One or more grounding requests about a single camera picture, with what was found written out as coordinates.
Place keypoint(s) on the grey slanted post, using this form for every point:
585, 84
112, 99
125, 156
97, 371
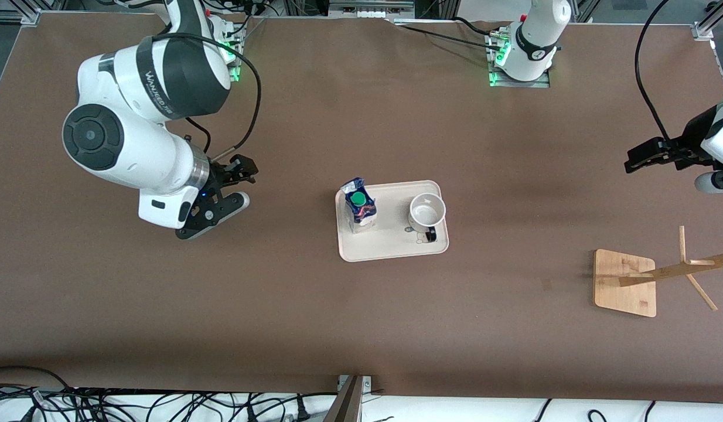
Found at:
345, 404

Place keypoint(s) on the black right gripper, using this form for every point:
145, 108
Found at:
222, 174

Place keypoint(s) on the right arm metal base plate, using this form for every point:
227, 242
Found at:
236, 69

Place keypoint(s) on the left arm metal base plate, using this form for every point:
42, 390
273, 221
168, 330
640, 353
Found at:
517, 84

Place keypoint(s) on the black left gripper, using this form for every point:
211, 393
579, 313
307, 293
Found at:
691, 142

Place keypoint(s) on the silver aluminium frame block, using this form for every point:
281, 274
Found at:
370, 7

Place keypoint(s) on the metal table edge bracket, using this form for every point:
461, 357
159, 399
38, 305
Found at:
366, 382

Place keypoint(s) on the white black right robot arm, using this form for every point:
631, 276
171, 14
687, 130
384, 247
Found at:
133, 146

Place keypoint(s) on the blue milk carton green cap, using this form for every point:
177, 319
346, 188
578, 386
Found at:
361, 208

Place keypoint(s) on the beige rabbit print tray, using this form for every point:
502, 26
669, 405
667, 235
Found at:
391, 246

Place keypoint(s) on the aluminium frame profile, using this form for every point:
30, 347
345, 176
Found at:
710, 20
13, 16

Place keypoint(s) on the wooden cup rack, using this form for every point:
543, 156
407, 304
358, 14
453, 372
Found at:
625, 284

